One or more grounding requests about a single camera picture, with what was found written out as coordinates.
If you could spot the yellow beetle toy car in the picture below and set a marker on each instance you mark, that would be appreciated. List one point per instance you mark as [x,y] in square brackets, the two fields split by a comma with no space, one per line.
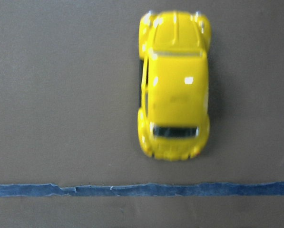
[173,122]

